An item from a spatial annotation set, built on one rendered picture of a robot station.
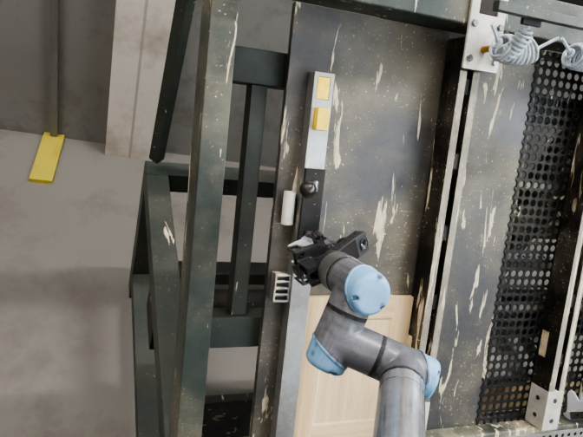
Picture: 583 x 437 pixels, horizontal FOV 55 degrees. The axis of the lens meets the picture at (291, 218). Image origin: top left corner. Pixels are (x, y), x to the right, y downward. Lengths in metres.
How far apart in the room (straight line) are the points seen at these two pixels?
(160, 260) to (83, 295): 0.96
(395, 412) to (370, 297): 0.19
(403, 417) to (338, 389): 0.70
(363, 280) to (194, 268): 0.47
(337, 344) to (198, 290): 0.44
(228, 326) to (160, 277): 0.58
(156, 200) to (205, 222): 0.98
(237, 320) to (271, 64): 0.63
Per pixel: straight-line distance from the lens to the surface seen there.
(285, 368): 1.42
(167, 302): 1.87
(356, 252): 1.13
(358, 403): 1.59
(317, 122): 1.28
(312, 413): 1.53
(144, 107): 3.49
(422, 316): 1.51
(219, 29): 1.24
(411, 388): 0.91
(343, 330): 0.95
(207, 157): 1.22
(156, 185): 2.29
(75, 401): 2.57
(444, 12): 1.41
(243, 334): 1.43
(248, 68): 1.33
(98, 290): 2.92
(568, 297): 1.81
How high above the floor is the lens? 2.24
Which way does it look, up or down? 39 degrees down
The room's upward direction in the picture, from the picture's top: 20 degrees clockwise
